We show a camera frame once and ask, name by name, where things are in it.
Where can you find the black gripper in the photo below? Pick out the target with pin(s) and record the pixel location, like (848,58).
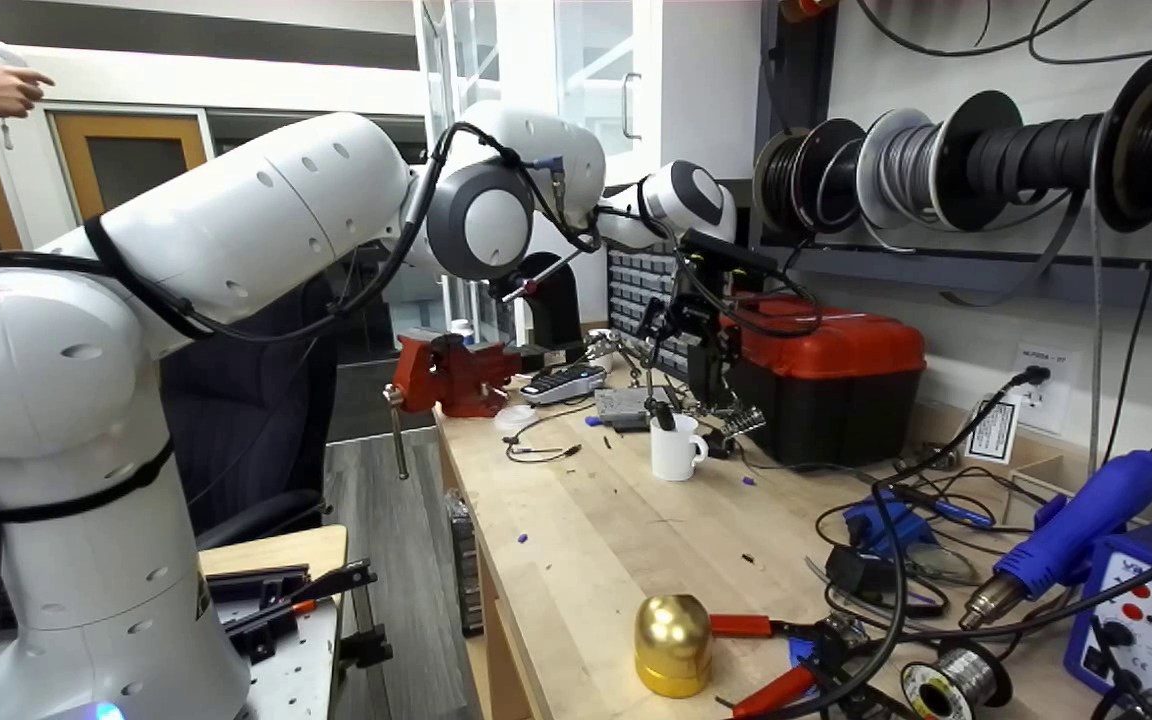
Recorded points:
(711,307)

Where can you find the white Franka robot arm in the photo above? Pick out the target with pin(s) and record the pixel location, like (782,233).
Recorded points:
(58,400)

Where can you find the small parts drawer cabinet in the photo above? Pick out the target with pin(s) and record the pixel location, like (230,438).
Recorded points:
(634,281)

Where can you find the grey soldering work plate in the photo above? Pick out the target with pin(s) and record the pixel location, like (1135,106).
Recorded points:
(623,404)

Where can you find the helping hands stand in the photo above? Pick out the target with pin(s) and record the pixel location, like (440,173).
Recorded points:
(743,429)

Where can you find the white ceramic mug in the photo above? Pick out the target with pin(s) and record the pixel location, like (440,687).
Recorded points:
(677,453)

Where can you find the grey black handheld device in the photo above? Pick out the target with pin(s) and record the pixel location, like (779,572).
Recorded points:
(562,390)

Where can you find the red and black toolbox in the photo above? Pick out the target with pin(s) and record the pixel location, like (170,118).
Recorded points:
(840,380)

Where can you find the red bench vise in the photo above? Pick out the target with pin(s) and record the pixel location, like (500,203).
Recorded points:
(451,372)

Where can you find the blue connector box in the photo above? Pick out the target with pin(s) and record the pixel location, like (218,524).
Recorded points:
(885,524)

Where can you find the gold metal dome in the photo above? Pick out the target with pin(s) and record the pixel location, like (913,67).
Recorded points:
(674,644)

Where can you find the black power strip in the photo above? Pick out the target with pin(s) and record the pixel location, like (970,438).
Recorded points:
(466,565)

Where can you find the grey spool rack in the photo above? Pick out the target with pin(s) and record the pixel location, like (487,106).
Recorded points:
(1001,273)

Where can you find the blue plastic cap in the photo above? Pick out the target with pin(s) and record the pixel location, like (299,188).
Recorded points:
(804,649)

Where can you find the dark blue office chair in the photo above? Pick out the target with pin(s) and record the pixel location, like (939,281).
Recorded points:
(243,425)

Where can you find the black bar clamp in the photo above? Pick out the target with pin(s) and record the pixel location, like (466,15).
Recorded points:
(290,600)

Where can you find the white wall cabinet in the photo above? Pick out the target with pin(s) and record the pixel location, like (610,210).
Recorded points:
(697,82)

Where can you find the white wall outlet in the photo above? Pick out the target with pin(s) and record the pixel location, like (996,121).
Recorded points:
(1043,387)

